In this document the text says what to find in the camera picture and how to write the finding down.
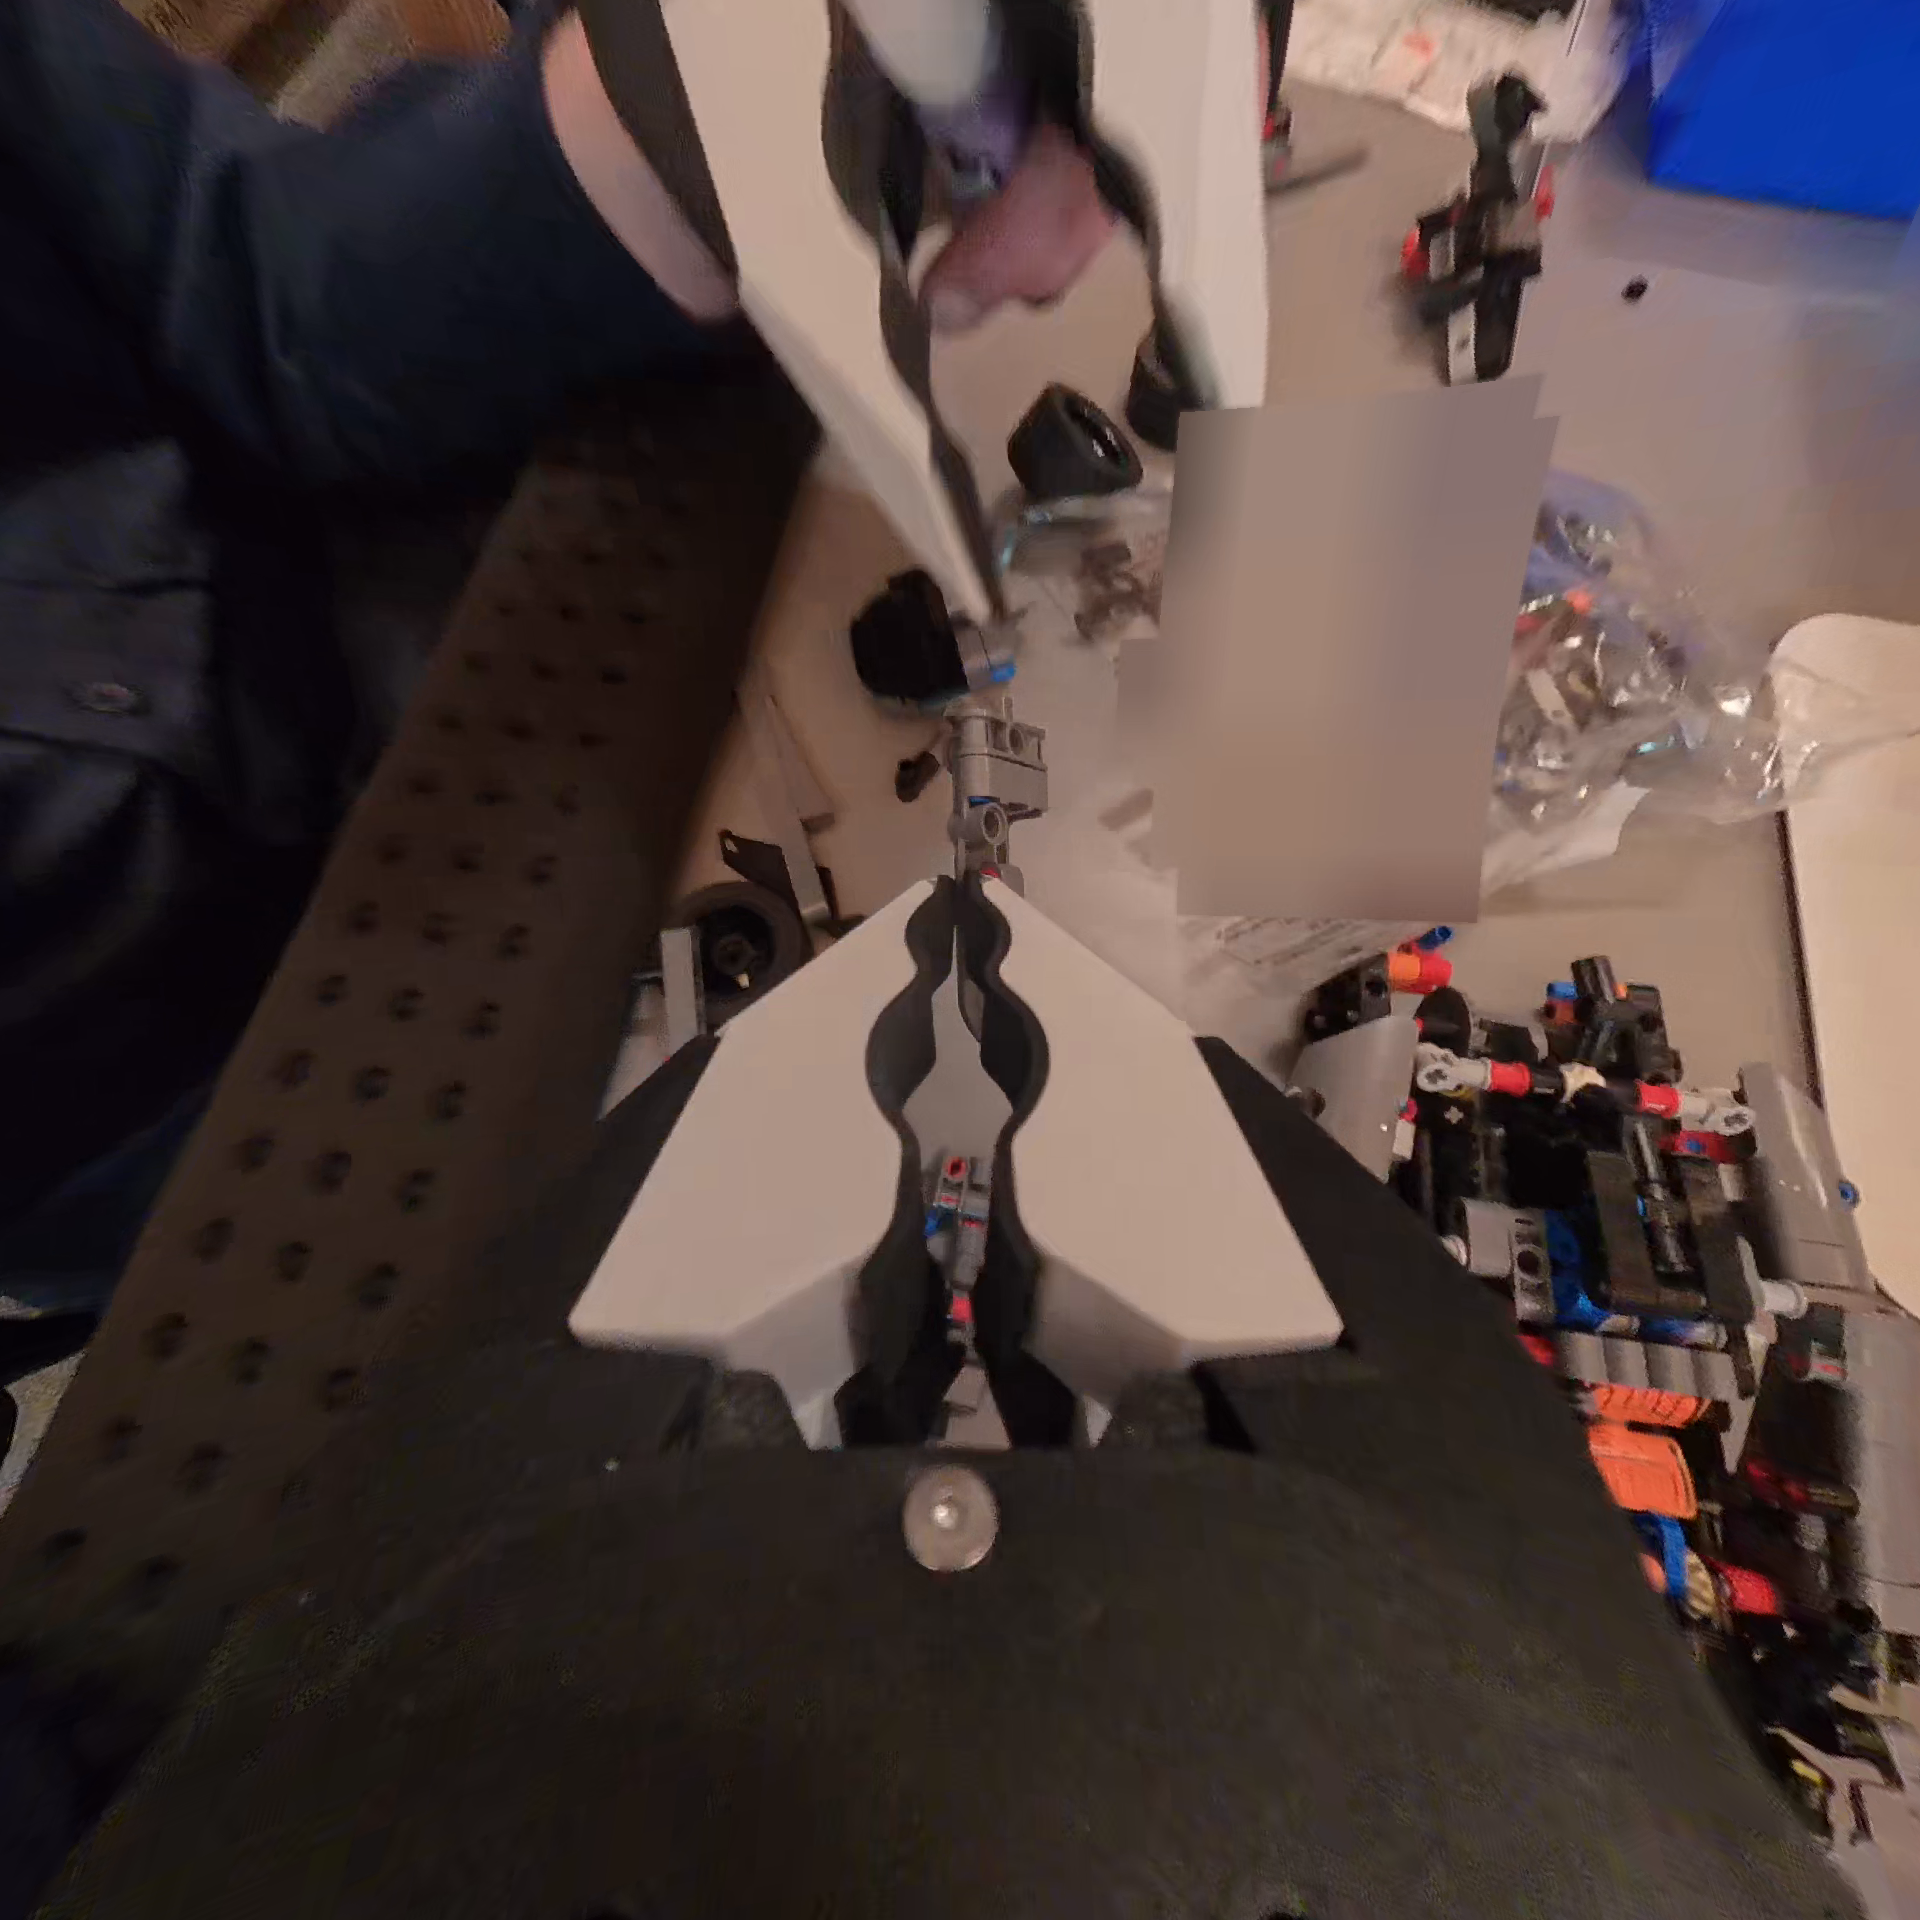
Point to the small black toy tyre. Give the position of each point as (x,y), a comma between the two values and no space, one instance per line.
(1154,397)
(1066,442)

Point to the black toy brick connector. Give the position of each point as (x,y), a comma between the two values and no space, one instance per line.
(916,776)

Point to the small black red brick assembly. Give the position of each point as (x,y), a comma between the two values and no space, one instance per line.
(1478,241)

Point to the white book stand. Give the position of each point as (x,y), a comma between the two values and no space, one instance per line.
(1861,901)

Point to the grey brick beam assembly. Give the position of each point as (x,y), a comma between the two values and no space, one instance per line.
(997,744)

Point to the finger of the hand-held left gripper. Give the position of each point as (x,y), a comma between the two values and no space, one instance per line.
(796,225)
(1200,180)

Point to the large black toy wheel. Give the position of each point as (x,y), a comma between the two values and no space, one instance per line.
(734,945)

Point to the small bag of black pins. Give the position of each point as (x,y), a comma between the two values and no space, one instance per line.
(1109,578)

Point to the blue plastic bin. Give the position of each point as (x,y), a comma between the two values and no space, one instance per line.
(1800,106)

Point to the black perforated board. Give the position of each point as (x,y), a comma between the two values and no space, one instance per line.
(450,973)

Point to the clear bag of brick pieces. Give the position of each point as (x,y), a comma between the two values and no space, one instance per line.
(1621,674)

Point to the person's left forearm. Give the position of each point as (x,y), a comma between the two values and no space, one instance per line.
(300,225)

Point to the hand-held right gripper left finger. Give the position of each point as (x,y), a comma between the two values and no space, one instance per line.
(750,1201)

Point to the clear bag with warning print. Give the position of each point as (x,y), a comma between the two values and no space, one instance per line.
(1289,945)

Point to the large toy brick car model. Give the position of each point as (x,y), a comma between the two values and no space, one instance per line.
(1621,1201)

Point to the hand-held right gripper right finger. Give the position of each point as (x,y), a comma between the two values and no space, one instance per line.
(1170,1201)

